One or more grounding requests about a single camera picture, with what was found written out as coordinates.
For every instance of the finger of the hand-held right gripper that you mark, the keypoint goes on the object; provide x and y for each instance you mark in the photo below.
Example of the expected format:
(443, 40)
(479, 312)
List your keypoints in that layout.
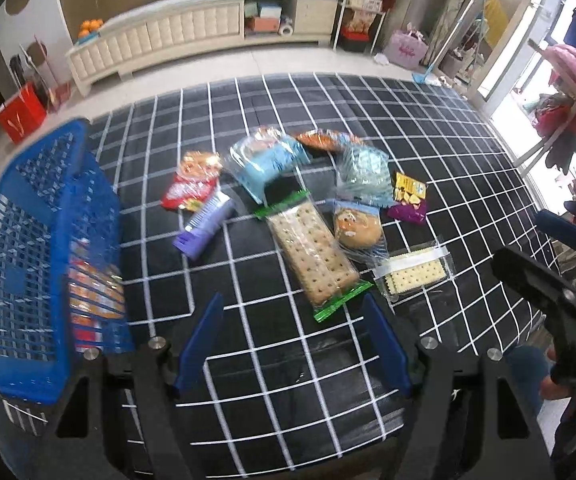
(560, 227)
(528, 272)

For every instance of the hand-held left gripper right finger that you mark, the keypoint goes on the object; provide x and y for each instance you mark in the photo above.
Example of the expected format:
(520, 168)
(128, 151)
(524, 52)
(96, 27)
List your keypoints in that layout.
(385, 350)

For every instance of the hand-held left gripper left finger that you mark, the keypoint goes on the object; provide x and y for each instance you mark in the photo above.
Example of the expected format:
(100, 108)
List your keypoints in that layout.
(200, 345)

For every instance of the small clear cracker packet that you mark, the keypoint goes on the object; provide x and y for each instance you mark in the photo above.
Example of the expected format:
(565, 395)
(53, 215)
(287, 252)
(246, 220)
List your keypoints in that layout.
(413, 272)

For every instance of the red orange snack packet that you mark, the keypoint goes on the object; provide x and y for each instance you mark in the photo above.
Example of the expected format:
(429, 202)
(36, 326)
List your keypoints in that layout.
(92, 290)

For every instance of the large green-ended cracker packet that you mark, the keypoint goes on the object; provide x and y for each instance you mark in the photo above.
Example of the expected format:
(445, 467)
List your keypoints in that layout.
(313, 250)

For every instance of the clear bun packet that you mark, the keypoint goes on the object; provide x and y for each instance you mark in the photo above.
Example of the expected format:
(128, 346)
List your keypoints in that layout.
(355, 230)

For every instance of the yellow purple snack packet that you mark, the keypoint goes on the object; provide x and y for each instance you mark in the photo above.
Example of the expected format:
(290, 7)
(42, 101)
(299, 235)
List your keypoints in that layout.
(408, 200)

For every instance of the light blue checked snack packet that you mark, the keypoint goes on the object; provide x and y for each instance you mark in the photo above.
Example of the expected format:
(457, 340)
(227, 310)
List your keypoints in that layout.
(363, 175)

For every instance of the light blue bread packet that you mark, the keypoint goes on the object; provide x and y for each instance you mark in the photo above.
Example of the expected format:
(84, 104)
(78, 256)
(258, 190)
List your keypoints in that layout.
(268, 165)

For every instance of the blue plastic basket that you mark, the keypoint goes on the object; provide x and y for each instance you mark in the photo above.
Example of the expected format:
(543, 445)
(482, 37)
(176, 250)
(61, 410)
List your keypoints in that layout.
(27, 260)

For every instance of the person's leg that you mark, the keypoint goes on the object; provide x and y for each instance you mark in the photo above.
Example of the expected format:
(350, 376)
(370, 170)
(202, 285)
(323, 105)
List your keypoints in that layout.
(525, 375)

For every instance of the hanging clothes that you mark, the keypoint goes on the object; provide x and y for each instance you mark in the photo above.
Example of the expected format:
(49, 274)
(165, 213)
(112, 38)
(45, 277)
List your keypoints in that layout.
(560, 130)

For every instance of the black white grid tablecloth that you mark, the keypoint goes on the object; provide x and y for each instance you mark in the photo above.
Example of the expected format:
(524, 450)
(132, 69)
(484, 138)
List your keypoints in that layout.
(468, 160)

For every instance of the pink quilt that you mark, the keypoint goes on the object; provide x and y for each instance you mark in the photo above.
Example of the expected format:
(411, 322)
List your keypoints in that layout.
(575, 70)

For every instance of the blue mop head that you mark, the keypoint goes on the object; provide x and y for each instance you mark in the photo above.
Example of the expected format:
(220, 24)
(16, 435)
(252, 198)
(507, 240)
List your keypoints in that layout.
(425, 79)

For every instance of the pink gift bag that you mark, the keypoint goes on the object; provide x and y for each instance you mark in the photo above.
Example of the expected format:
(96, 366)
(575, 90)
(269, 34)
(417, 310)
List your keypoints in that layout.
(405, 47)

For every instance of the red paper bag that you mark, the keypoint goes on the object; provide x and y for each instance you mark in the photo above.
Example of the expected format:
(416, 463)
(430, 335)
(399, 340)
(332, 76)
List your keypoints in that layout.
(20, 115)

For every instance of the white metal rack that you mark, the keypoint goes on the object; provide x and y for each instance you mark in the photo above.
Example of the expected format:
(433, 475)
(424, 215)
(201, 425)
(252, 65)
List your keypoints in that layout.
(365, 5)

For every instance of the cream TV cabinet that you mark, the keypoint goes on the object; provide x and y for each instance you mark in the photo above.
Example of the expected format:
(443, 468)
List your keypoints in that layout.
(167, 35)

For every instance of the white tape roll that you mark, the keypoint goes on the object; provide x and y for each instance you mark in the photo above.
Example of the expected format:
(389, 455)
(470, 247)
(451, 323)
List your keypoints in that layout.
(285, 29)

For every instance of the pile of oranges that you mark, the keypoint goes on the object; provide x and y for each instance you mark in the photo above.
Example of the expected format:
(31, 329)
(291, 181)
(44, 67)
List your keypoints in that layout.
(90, 29)

